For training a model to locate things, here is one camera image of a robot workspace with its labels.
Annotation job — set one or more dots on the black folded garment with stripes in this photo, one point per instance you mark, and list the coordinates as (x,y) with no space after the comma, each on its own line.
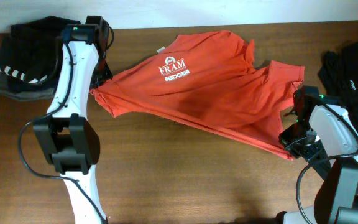
(32,53)

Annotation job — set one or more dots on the grey folded garment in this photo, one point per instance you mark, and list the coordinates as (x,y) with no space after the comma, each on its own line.
(17,90)

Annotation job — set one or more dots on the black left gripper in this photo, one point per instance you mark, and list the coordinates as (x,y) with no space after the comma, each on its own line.
(107,74)

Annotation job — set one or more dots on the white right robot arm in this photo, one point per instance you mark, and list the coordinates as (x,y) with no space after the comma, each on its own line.
(325,137)

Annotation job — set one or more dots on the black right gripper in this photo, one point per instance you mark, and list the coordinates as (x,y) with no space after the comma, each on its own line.
(284,139)

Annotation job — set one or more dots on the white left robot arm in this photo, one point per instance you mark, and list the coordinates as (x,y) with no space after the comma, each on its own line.
(66,138)

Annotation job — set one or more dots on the orange FRAM t-shirt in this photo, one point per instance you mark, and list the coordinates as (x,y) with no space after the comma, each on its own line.
(208,81)

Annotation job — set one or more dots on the black t-shirt pile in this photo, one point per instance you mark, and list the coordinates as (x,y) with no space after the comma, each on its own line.
(339,76)

